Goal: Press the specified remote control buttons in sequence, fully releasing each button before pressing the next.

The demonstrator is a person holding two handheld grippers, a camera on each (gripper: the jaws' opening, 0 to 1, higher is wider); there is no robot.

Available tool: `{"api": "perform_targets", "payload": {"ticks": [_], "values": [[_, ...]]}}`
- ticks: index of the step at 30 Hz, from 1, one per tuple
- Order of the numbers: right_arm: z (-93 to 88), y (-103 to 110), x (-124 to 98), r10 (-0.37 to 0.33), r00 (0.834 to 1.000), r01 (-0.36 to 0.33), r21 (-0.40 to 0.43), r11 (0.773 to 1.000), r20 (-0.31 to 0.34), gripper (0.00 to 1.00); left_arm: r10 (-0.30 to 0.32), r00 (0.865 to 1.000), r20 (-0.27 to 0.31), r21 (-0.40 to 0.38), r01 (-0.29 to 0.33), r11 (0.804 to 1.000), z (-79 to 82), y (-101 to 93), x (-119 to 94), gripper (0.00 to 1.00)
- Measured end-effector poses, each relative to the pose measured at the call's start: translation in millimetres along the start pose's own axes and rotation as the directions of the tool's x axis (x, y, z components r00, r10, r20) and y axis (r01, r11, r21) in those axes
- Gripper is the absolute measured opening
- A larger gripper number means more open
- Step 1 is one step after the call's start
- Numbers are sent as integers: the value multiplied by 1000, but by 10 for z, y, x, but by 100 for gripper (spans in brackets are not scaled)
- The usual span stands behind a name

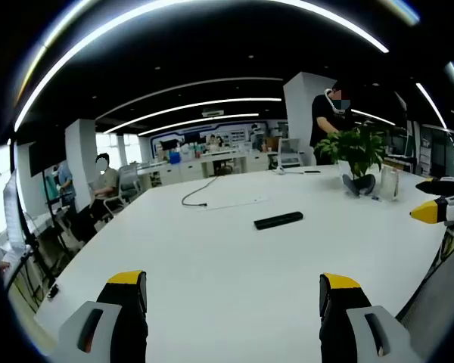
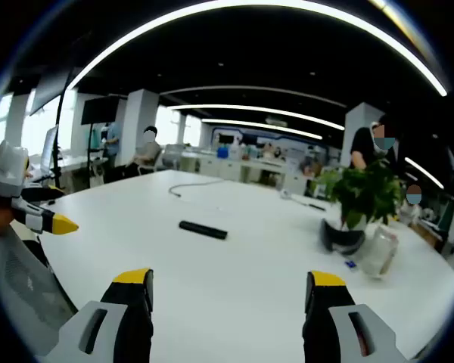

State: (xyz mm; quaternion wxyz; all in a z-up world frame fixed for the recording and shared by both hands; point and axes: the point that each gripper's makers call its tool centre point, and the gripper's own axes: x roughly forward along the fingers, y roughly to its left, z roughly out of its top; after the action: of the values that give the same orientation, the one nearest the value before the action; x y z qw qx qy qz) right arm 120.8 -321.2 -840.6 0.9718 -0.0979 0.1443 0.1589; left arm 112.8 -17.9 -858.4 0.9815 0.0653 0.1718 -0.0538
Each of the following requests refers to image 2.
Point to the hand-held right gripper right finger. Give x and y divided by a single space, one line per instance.
318 325

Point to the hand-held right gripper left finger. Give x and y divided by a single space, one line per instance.
132 325

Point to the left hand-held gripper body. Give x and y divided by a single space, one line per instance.
9 166

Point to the black remote control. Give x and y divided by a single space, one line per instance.
202 230

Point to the black stand pole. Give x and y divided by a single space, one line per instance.
56 174

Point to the computer monitor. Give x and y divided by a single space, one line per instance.
48 149

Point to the small blue object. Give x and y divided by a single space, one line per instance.
350 264

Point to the grey mesh office chair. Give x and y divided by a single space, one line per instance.
22 287

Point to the dark grey curved object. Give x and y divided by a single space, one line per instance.
336 238

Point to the clear plastic jug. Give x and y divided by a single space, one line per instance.
380 249

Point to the black screen on stand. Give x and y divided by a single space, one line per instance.
98 110

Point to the black pen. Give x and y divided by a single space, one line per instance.
317 206

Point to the green potted plant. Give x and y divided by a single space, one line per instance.
367 189

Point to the blue box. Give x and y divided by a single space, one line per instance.
221 152

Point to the long ceiling light strip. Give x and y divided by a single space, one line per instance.
435 81

